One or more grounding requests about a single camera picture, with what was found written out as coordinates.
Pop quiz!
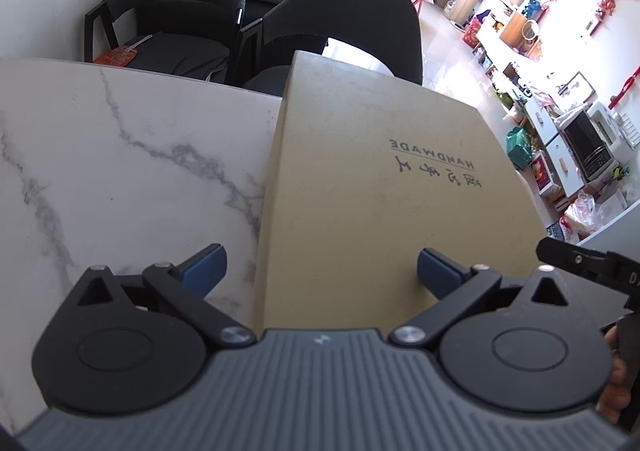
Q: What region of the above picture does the wooden box with round mirror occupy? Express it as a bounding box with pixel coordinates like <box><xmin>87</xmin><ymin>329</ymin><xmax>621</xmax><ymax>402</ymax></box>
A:
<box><xmin>500</xmin><ymin>11</ymin><xmax>543</xmax><ymax>56</ymax></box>

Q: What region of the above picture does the white low cabinet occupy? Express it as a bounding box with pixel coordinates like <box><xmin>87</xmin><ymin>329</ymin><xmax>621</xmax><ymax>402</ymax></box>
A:
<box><xmin>475</xmin><ymin>21</ymin><xmax>640</xmax><ymax>212</ymax></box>

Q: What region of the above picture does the person's right hand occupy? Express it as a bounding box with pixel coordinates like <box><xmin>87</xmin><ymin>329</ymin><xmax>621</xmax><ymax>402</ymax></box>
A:
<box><xmin>597</xmin><ymin>325</ymin><xmax>636</xmax><ymax>425</ymax></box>

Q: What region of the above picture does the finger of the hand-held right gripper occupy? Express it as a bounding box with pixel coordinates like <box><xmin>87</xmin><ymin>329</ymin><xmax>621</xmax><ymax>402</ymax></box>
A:
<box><xmin>536</xmin><ymin>237</ymin><xmax>614</xmax><ymax>283</ymax></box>

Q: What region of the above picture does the white microwave oven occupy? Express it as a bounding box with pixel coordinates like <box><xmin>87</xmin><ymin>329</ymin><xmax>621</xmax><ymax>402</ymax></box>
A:
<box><xmin>561</xmin><ymin>101</ymin><xmax>640</xmax><ymax>182</ymax></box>

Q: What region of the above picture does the white marble desktop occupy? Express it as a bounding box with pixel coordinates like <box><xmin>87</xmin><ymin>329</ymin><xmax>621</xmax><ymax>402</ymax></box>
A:
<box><xmin>0</xmin><ymin>58</ymin><xmax>286</xmax><ymax>432</ymax></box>

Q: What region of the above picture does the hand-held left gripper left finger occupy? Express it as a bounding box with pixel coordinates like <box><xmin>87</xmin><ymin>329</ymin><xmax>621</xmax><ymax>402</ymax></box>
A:
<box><xmin>75</xmin><ymin>243</ymin><xmax>257</xmax><ymax>349</ymax></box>

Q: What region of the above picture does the tan printed cardboard box lid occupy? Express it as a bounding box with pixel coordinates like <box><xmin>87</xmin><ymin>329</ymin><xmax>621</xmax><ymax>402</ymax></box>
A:
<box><xmin>254</xmin><ymin>50</ymin><xmax>551</xmax><ymax>332</ymax></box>

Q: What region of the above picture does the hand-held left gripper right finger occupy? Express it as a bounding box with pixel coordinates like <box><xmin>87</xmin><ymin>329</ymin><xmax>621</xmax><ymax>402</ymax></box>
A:
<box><xmin>389</xmin><ymin>246</ymin><xmax>571</xmax><ymax>349</ymax></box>

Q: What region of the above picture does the red paper tag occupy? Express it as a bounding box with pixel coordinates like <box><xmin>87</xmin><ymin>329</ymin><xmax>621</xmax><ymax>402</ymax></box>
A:
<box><xmin>94</xmin><ymin>33</ymin><xmax>153</xmax><ymax>68</ymax></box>

